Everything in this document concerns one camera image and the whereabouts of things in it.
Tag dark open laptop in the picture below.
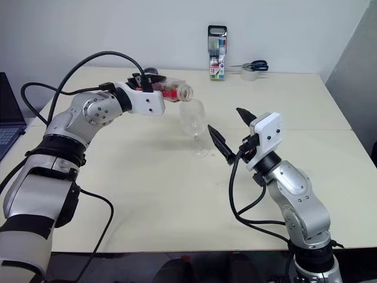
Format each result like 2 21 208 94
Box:
0 72 27 162

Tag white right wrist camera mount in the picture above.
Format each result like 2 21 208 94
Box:
245 111 285 172

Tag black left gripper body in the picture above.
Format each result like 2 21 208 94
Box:
127 73 148 91

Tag blue handled scissors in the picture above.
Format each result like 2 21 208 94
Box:
229 60 269 72

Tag clear plastic bottle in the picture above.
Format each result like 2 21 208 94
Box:
153 78 194 103

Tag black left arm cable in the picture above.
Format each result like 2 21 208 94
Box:
21 82 116 126
48 51 153 126
78 188 115 283

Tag clear tape roll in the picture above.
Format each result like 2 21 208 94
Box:
240 66 260 82

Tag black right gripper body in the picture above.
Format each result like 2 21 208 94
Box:
237 134 260 162

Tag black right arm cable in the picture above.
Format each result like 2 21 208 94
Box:
229 147 297 245

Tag clear wine glass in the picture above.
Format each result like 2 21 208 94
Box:
178 100 210 157

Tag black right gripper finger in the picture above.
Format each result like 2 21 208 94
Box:
207 124 236 166
236 107 256 128

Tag marker pen pack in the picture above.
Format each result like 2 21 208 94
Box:
207 25 228 82

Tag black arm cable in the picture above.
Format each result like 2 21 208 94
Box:
48 51 153 126
229 147 297 245
21 82 116 126
78 188 115 283

